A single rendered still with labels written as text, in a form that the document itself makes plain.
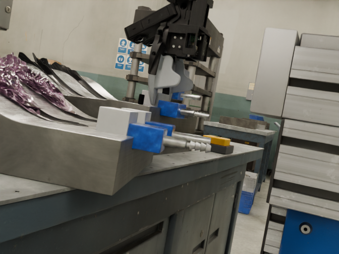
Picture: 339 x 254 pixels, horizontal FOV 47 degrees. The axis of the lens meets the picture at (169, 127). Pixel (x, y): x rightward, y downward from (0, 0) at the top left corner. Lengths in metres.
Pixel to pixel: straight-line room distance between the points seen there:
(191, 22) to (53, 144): 0.41
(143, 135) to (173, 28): 0.32
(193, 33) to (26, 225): 0.45
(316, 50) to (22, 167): 0.31
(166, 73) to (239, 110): 6.47
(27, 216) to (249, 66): 6.93
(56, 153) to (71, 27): 8.23
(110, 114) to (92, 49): 7.83
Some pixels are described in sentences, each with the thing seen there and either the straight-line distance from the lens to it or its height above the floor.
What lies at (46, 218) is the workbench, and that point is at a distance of 0.39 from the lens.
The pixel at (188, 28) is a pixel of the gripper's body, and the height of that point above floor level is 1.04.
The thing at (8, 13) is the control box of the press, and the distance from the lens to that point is 1.61.
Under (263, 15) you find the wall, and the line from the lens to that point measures 7.39.
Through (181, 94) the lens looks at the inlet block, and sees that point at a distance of 1.03.
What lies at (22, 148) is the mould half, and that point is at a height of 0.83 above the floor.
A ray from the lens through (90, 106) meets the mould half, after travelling 0.74.
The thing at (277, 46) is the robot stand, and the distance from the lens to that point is 0.42.
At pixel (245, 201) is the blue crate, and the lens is 3.86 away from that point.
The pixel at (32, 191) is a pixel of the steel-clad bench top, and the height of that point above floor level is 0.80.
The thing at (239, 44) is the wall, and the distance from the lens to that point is 7.31.
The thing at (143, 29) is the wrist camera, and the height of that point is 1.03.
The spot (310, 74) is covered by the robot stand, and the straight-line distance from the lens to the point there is 0.41.
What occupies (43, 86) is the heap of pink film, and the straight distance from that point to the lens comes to 0.61.
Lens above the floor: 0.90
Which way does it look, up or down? 3 degrees down
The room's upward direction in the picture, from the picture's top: 10 degrees clockwise
